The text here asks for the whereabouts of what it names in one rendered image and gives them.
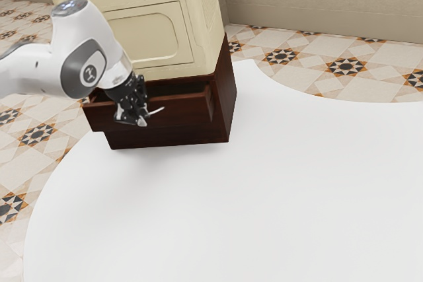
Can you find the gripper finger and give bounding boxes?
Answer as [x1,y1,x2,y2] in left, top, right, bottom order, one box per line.
[127,108,149,127]
[114,102,129,123]

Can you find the dark brown cabinet drawer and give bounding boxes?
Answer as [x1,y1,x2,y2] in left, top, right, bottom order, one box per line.
[81,81,215,135]

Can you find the cream box with lid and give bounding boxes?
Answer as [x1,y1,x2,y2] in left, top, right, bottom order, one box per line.
[50,0,227,82]

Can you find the dark brown wooden cabinet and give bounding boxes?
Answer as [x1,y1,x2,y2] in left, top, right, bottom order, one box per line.
[88,32,239,151]

